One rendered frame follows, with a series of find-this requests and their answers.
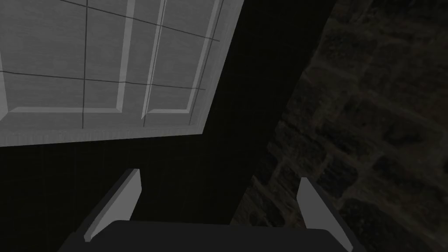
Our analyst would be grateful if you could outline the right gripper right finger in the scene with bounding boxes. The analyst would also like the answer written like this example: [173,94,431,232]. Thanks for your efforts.
[296,177,367,252]

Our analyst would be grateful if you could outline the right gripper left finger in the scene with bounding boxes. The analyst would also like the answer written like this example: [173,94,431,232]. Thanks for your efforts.
[74,168,142,243]

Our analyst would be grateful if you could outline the grey panelled door leaf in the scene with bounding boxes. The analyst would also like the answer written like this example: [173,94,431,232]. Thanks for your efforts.
[0,0,245,147]

